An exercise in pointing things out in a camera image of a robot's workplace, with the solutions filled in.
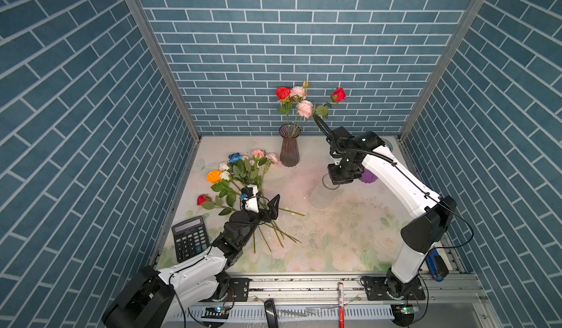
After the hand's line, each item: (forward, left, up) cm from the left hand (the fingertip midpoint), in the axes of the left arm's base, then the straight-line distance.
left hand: (276, 196), depth 80 cm
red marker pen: (-31, -22, -14) cm, 41 cm away
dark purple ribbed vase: (+34, -5, -12) cm, 36 cm away
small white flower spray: (+24, +27, -14) cm, 38 cm away
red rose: (+41, -2, +16) cm, 44 cm away
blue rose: (+27, +22, -10) cm, 36 cm away
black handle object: (-34, 0, -12) cm, 36 cm away
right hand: (+4, -22, +4) cm, 23 cm away
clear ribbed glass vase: (+6, -20, -10) cm, 23 cm away
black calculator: (-11, +33, -14) cm, 37 cm away
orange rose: (+17, +30, -12) cm, 36 cm away
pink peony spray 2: (+20, +12, -12) cm, 27 cm away
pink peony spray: (+31, -11, +17) cm, 37 cm away
